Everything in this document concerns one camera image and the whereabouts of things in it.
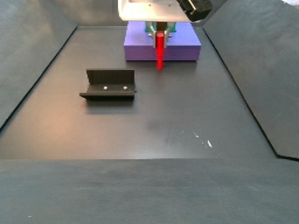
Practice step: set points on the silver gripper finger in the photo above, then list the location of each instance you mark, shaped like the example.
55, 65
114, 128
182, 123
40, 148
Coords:
166, 33
152, 32

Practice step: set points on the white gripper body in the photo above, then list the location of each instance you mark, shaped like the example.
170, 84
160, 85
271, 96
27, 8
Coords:
151, 10

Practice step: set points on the red peg object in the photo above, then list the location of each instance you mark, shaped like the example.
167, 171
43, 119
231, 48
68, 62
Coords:
159, 51

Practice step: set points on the green block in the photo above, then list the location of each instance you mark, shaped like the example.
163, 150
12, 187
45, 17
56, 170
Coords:
172, 24

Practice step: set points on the brown slotted socket piece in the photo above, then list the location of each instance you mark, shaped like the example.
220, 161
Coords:
160, 26

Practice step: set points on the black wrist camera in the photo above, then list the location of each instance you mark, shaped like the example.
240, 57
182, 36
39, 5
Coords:
196, 9

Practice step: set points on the black angled bracket holder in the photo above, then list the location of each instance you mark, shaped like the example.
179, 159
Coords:
110, 84

